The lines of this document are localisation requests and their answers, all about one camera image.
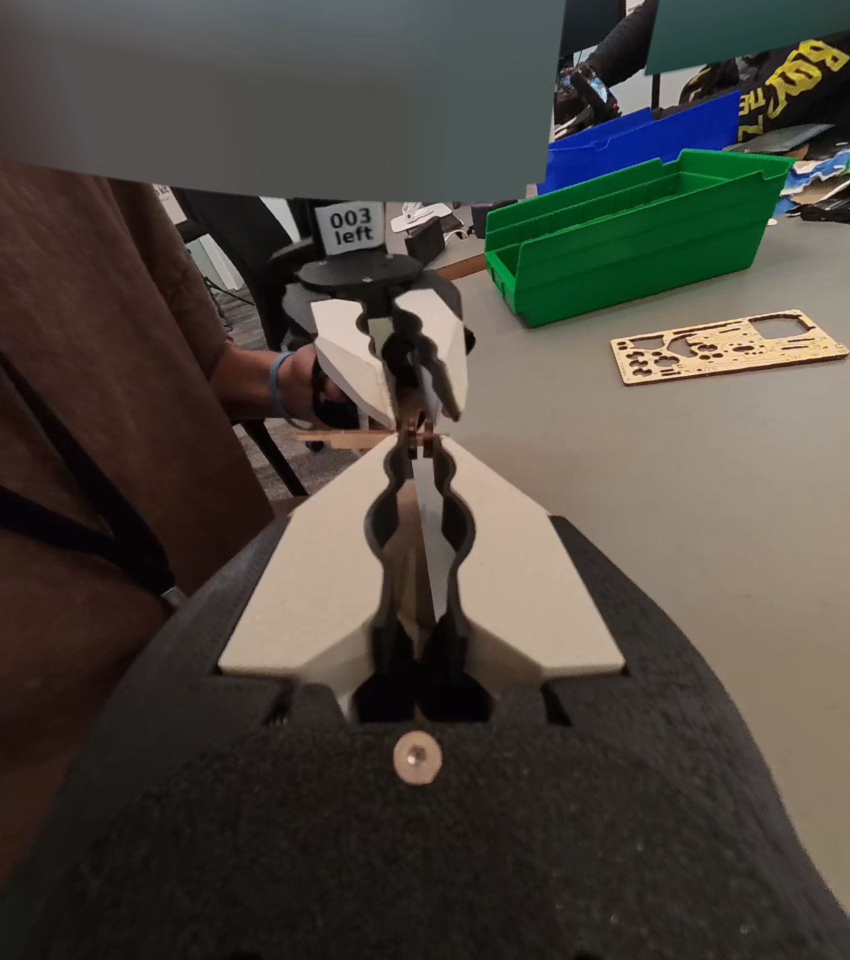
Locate black office chair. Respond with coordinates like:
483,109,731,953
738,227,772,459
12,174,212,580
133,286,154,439
170,187,321,354

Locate black lanyard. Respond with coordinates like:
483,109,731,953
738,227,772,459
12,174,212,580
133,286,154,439
0,270,186,606

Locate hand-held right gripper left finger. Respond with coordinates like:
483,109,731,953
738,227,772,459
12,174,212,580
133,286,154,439
217,435,420,723

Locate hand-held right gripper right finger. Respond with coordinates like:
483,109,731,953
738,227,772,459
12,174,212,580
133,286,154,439
417,436,627,724

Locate wooden model piece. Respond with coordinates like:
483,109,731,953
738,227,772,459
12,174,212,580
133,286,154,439
294,408,441,454

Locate small black box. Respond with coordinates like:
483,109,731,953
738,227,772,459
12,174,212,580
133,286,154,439
404,221,447,262

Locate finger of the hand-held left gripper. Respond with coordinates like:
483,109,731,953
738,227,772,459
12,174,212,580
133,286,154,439
310,300,401,431
389,289,470,423

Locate green plastic bin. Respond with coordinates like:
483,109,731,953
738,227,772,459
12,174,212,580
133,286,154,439
483,147,797,329

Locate blue wristband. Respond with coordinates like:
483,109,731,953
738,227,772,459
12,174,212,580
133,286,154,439
269,350,296,420

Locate person's left forearm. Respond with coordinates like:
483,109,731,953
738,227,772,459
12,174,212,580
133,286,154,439
209,339,285,425

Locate person in brown shirt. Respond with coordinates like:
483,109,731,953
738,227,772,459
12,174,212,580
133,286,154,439
0,150,314,946

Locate person's left hand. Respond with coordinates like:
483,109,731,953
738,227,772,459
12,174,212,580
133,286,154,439
286,343,356,423

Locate blue plastic bin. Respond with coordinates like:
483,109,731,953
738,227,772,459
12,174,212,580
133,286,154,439
545,90,741,196

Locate wooden cutout sheet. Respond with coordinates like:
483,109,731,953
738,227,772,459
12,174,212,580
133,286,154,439
610,309,850,387

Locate white articulated desk stand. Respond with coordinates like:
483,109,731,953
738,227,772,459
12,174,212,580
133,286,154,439
389,201,456,235

